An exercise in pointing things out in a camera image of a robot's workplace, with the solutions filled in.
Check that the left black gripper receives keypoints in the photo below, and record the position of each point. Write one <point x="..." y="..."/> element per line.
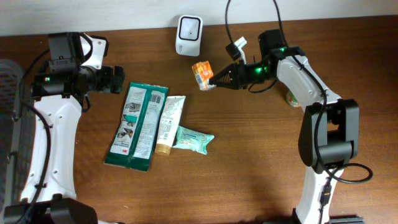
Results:
<point x="106" y="79"/>

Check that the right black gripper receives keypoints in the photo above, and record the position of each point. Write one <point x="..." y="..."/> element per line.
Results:
<point x="240" y="75"/>

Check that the small orange white box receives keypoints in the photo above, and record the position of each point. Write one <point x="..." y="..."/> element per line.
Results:
<point x="203" y="73"/>

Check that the green white 3M pouch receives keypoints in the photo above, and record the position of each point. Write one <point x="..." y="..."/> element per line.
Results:
<point x="134" y="141"/>

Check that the green lid glass jar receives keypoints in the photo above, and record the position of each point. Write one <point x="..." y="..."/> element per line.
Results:
<point x="291" y="100"/>

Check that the white Pantene conditioner tube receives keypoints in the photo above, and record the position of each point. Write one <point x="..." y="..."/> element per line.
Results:
<point x="168" y="125"/>

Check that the teal wet wipes pack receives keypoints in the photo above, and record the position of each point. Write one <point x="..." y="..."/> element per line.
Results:
<point x="192" y="140"/>

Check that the right black and white arm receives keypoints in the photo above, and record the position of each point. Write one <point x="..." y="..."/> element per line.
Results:
<point x="329" y="133"/>

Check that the left black and white arm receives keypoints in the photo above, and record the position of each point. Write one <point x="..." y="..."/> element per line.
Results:
<point x="60" y="93"/>

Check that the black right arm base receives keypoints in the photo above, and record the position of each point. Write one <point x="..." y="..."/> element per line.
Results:
<point x="337" y="220"/>

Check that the white barcode scanner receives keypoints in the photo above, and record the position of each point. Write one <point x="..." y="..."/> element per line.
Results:
<point x="188" y="36"/>

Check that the grey plastic mesh basket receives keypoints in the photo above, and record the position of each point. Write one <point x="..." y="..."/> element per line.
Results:
<point x="17" y="137"/>

